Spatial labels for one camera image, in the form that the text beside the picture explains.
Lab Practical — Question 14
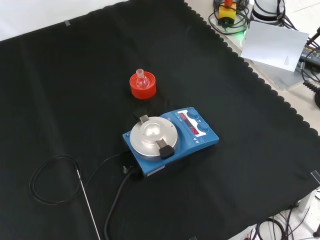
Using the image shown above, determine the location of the black box with yellow labels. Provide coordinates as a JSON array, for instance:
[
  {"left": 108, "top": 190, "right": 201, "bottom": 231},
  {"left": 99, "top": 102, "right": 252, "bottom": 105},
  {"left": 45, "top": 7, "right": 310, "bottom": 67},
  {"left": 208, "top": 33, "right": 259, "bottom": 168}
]
[{"left": 299, "top": 44, "right": 320, "bottom": 66}]

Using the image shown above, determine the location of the yellow stop button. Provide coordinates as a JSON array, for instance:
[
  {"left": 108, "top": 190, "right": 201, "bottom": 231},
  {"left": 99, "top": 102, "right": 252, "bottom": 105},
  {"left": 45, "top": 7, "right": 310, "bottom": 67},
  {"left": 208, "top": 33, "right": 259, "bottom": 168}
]
[{"left": 217, "top": 0, "right": 237, "bottom": 27}]

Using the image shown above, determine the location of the black bench cloth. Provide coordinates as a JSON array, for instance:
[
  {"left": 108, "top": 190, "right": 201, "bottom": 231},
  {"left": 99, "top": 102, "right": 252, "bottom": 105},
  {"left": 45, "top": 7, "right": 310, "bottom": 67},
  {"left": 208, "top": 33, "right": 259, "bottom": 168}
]
[{"left": 0, "top": 0, "right": 320, "bottom": 240}]

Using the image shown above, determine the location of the clear round-bottom flask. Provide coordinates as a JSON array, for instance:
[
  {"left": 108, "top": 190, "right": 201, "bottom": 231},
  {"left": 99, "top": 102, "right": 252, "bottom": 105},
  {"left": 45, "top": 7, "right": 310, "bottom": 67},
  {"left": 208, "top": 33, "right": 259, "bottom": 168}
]
[{"left": 135, "top": 68, "right": 149, "bottom": 89}]

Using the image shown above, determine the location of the orange flask ring stand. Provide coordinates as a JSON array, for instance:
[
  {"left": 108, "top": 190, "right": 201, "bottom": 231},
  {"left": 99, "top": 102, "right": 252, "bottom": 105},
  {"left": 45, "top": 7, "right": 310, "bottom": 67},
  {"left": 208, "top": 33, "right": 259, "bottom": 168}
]
[{"left": 129, "top": 71, "right": 158, "bottom": 100}]

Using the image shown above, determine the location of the grey base plate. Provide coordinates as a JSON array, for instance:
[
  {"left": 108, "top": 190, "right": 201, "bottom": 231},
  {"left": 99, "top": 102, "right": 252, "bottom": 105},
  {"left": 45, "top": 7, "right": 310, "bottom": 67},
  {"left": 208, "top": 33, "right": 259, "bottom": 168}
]
[{"left": 246, "top": 57, "right": 310, "bottom": 91}]

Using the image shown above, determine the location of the thin steel probe rod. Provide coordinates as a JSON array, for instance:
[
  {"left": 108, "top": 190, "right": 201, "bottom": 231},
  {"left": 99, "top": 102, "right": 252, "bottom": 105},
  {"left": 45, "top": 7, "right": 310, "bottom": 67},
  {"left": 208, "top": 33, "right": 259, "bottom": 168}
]
[{"left": 76, "top": 169, "right": 102, "bottom": 240}]

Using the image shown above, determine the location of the blue base heater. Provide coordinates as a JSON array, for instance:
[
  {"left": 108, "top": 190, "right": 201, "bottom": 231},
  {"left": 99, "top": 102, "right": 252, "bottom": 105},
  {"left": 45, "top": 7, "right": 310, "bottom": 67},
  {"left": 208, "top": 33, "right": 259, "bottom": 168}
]
[{"left": 122, "top": 106, "right": 220, "bottom": 179}]

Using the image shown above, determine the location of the coiled black cable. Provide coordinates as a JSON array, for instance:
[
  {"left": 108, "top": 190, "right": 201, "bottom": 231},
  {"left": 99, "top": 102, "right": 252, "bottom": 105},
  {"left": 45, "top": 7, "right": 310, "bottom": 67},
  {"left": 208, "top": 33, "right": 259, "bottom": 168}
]
[{"left": 302, "top": 79, "right": 320, "bottom": 94}]

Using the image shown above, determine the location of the pale white board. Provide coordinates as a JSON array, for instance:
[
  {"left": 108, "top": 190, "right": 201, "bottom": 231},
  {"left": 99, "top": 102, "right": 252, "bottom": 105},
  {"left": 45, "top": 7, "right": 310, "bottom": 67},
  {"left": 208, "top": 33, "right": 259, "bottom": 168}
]
[{"left": 240, "top": 20, "right": 310, "bottom": 74}]

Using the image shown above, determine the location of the thick black power cable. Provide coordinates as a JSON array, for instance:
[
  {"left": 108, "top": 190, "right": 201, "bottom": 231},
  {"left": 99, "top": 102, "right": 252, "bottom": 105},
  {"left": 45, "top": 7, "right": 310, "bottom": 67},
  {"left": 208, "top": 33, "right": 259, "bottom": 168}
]
[{"left": 103, "top": 166, "right": 141, "bottom": 240}]

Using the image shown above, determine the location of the clear cloth clip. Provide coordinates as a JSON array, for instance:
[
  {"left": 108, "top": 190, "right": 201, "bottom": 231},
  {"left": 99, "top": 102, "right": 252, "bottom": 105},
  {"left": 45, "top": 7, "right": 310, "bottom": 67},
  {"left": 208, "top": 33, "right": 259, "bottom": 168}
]
[{"left": 310, "top": 170, "right": 320, "bottom": 186}]

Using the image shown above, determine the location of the thin black probe cable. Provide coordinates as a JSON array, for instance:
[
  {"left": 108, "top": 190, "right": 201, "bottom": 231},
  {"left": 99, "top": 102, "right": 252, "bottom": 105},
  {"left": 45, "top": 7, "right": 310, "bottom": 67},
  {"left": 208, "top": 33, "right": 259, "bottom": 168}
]
[{"left": 29, "top": 152, "right": 126, "bottom": 207}]

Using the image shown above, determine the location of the black tripod leg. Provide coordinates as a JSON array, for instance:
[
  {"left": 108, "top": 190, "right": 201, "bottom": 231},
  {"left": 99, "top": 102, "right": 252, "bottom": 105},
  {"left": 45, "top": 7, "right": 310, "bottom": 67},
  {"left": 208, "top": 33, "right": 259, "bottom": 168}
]
[{"left": 307, "top": 26, "right": 320, "bottom": 47}]

